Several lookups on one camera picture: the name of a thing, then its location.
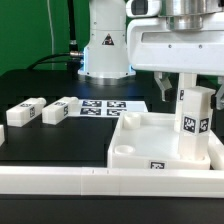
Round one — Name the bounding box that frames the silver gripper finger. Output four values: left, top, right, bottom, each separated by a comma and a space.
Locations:
215, 76, 224, 110

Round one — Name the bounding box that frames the black cable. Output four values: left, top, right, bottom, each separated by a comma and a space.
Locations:
27, 50, 85, 70

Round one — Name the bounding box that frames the white front fence bar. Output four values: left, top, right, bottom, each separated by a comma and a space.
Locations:
0, 166, 224, 198

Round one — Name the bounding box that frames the white cable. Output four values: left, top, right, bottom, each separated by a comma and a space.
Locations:
46, 0, 56, 70

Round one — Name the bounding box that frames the white desk top tray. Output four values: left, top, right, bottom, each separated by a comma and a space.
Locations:
107, 112, 224, 170

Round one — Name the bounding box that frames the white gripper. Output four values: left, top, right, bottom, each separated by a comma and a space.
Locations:
127, 16, 224, 102

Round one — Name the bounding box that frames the white fiducial marker sheet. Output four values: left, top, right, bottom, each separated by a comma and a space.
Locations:
69, 99, 147, 118

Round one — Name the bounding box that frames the white block left edge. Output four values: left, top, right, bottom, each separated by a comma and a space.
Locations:
0, 125, 5, 146

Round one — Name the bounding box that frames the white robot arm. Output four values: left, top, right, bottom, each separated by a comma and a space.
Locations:
79, 0, 224, 110

